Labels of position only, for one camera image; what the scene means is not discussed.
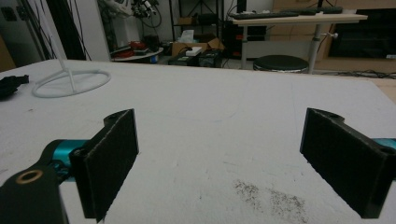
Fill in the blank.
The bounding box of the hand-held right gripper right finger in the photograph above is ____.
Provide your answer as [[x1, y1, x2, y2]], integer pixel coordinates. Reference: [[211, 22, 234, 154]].
[[300, 107, 396, 219]]

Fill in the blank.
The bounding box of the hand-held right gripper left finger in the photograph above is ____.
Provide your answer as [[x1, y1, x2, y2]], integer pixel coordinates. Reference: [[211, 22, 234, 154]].
[[68, 108, 140, 223]]

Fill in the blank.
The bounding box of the cardboard box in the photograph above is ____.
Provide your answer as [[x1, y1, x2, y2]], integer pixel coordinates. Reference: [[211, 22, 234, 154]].
[[171, 36, 226, 58]]

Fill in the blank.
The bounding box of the white wire stand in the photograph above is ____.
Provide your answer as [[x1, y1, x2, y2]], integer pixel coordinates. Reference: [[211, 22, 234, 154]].
[[32, 0, 112, 99]]

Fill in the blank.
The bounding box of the light wooden desk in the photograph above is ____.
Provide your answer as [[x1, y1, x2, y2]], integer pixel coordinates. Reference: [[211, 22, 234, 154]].
[[232, 12, 369, 75]]

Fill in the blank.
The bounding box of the black equipment case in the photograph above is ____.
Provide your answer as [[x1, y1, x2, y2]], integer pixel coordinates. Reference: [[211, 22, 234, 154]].
[[197, 49, 224, 69]]

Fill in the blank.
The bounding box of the black metal shelf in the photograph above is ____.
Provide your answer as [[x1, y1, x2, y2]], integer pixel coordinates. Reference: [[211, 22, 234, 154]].
[[168, 0, 225, 43]]

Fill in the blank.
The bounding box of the black keyboard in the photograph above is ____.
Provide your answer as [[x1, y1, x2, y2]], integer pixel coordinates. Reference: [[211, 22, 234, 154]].
[[228, 10, 301, 21]]

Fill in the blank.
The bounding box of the black monitor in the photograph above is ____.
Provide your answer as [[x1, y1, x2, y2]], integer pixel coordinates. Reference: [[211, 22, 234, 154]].
[[328, 7, 396, 59]]

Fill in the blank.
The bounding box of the round black stool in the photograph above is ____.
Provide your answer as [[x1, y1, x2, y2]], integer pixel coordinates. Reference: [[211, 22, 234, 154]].
[[252, 54, 310, 75]]

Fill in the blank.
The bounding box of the black cloth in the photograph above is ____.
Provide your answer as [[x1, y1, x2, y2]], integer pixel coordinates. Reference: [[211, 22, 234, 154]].
[[0, 74, 30, 101]]

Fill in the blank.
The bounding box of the round white table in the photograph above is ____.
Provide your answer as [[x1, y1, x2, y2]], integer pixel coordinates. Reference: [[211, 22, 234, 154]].
[[111, 46, 164, 63]]

